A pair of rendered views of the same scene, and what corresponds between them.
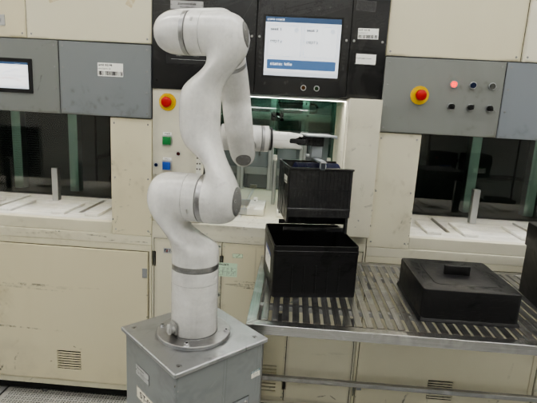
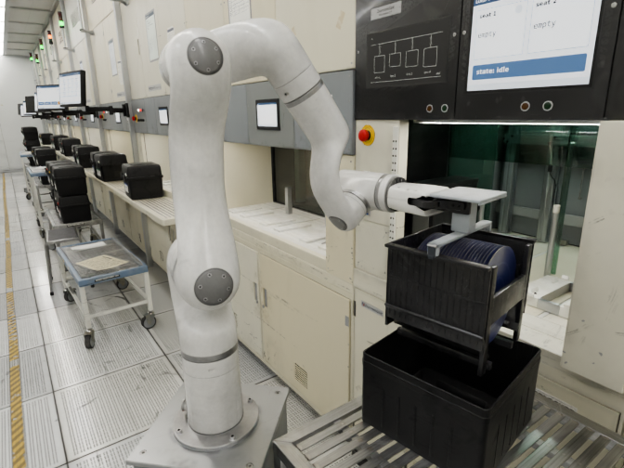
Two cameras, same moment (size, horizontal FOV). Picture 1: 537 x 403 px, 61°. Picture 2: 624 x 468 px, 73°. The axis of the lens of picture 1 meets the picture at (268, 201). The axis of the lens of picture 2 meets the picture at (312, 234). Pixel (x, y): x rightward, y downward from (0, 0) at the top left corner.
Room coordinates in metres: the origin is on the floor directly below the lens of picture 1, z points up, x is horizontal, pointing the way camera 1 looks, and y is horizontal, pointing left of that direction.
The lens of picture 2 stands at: (0.78, -0.60, 1.43)
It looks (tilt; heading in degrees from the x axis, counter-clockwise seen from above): 16 degrees down; 52
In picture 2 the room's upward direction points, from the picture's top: 1 degrees counter-clockwise
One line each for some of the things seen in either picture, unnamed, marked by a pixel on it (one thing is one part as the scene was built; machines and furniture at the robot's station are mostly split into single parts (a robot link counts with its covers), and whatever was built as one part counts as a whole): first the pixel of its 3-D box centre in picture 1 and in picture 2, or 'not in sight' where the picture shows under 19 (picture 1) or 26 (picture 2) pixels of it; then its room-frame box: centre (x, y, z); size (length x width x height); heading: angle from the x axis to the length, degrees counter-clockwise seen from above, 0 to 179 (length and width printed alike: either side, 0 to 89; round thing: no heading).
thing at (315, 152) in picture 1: (313, 181); (459, 269); (1.51, -0.15, 1.12); 0.24 x 0.20 x 0.32; 7
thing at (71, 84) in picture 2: not in sight; (95, 95); (1.65, 3.41, 1.59); 0.50 x 0.41 x 0.36; 177
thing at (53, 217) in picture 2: not in sight; (75, 234); (1.46, 4.32, 0.24); 0.94 x 0.53 x 0.48; 87
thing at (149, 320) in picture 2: not in sight; (106, 283); (1.36, 2.63, 0.24); 0.97 x 0.52 x 0.48; 90
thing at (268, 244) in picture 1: (307, 257); (448, 384); (1.51, -0.15, 0.85); 0.28 x 0.28 x 0.17; 7
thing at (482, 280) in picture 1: (455, 285); not in sight; (1.38, -0.61, 0.83); 0.29 x 0.29 x 0.13; 88
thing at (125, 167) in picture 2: not in sight; (141, 179); (1.79, 2.89, 0.93); 0.30 x 0.28 x 0.26; 84
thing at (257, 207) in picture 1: (242, 205); not in sight; (2.09, 0.12, 0.89); 0.22 x 0.21 x 0.04; 177
